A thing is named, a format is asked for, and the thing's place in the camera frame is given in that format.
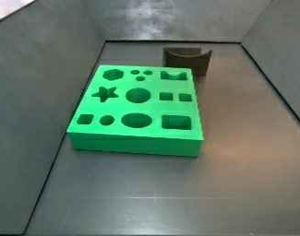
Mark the green foam shape board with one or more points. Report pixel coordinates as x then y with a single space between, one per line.
139 109

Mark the black cradle fixture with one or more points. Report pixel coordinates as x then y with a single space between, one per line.
188 58

